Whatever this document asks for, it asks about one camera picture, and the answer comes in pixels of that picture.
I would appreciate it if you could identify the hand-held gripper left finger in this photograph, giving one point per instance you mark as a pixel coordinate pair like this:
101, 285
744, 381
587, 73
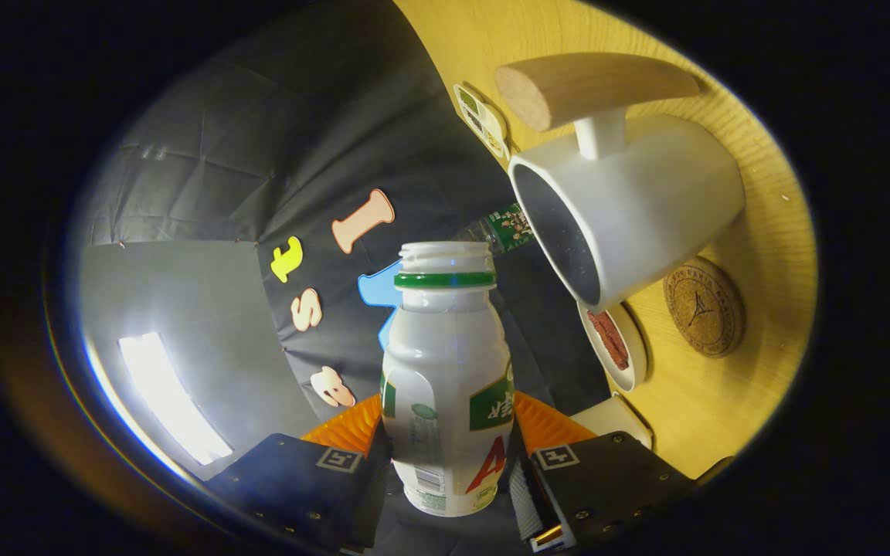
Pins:
368, 494

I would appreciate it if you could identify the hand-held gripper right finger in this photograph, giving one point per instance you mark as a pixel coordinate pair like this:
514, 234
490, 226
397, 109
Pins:
524, 494

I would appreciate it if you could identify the white juice bottle green collar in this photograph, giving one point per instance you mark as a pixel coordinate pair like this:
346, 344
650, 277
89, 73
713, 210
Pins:
445, 363

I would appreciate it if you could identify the round cork coaster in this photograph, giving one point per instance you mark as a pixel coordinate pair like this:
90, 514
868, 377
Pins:
704, 309

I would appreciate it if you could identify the clear water bottle green label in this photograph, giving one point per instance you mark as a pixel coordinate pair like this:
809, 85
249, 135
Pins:
511, 225

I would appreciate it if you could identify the cream toaster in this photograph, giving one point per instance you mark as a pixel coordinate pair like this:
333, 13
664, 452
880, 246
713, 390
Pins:
615, 421

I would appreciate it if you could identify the red meat strips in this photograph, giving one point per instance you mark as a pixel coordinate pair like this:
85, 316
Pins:
609, 340

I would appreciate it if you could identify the white round plate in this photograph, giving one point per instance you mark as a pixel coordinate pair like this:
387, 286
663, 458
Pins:
637, 347

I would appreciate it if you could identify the ceiling light panel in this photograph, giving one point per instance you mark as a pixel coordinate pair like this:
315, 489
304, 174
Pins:
171, 398

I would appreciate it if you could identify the wooden table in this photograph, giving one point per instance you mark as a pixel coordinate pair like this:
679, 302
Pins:
723, 401

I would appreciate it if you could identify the white divided dish with beans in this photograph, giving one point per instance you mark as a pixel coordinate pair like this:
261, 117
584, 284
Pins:
484, 123

